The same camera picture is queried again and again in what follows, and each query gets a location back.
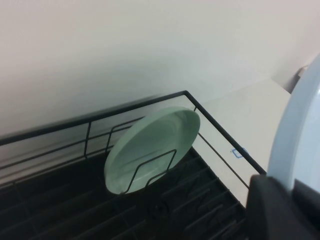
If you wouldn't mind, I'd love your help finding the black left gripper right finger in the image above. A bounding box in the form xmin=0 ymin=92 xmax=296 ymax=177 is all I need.
xmin=294 ymin=172 xmax=320 ymax=240

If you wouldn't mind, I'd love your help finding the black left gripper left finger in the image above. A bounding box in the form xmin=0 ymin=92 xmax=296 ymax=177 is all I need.
xmin=245 ymin=174 xmax=305 ymax=240

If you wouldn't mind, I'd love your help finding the light blue round plate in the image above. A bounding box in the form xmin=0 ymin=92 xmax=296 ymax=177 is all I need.
xmin=266 ymin=52 xmax=320 ymax=198

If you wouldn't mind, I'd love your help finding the green round plate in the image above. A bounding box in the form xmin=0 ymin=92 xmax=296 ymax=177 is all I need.
xmin=103 ymin=106 xmax=202 ymax=195

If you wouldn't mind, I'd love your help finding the black round drain plug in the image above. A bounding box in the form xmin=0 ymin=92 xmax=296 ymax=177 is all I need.
xmin=147 ymin=197 xmax=170 ymax=221

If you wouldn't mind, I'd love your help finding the black wire dish rack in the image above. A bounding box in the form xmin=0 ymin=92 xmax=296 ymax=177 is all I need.
xmin=0 ymin=147 xmax=251 ymax=240
xmin=0 ymin=90 xmax=268 ymax=240

